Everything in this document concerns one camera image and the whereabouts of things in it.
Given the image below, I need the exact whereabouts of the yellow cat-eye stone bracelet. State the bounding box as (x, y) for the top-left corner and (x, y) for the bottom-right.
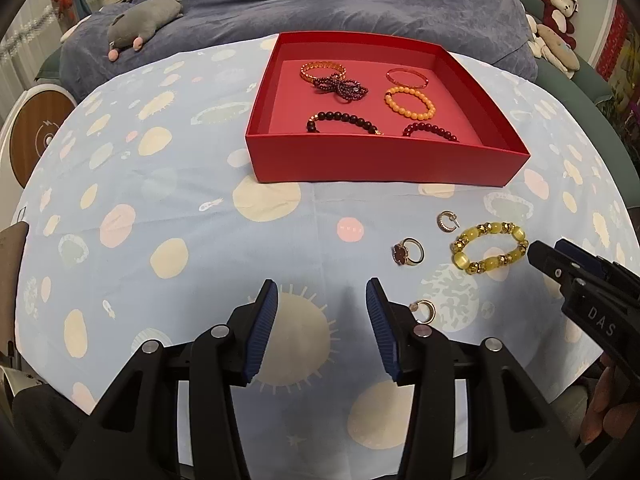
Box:
(450, 220), (530, 276)

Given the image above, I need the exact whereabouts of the gold hoop earring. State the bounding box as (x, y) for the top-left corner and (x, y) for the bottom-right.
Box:
(409, 299), (437, 325)
(436, 210), (460, 233)

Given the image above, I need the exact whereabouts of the gold ring red stone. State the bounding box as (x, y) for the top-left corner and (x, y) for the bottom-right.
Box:
(392, 237), (425, 266)

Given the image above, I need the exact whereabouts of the dark red bead bracelet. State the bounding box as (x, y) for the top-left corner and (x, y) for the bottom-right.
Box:
(401, 120), (460, 143)

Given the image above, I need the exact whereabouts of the orange yellow bead bracelet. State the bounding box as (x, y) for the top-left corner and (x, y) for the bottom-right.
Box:
(383, 84), (436, 120)

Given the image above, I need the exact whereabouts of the rose gold thin bangle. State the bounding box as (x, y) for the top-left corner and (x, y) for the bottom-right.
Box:
(386, 67), (430, 90)

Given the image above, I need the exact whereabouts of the purple garnet bead strand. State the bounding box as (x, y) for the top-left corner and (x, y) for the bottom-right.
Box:
(314, 74), (369, 102)

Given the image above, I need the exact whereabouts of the dark bead gold bracelet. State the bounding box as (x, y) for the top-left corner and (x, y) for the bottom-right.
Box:
(305, 110), (385, 137)

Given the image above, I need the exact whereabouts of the gold chain bangle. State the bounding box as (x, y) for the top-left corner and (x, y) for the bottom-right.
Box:
(299, 61), (347, 84)

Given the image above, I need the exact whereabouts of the person's right hand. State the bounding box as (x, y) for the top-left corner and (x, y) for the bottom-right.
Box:
(579, 353), (639, 445)

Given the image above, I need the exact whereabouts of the blue planet print sheet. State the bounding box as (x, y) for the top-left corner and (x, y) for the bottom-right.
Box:
(16, 38), (639, 479)

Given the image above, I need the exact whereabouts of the brown paper bag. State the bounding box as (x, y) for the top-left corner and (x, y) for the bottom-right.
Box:
(0, 221), (29, 360)

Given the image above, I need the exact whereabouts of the beige cookie plush toy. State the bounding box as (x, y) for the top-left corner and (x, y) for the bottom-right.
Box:
(526, 14), (580, 79)

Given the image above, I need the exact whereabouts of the red monkey plush toy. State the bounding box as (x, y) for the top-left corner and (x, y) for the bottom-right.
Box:
(541, 0), (578, 50)

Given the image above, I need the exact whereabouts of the red cardboard box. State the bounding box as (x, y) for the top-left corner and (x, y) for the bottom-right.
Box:
(245, 32), (529, 188)

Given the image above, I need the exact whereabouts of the round wooden white device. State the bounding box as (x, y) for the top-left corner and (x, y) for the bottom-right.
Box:
(1, 84), (77, 188)

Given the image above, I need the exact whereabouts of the grey mouse plush toy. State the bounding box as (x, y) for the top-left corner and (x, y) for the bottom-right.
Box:
(106, 0), (183, 62)

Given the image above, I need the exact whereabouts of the dark blue velvet blanket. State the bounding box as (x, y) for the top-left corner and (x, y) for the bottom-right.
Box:
(60, 0), (538, 101)

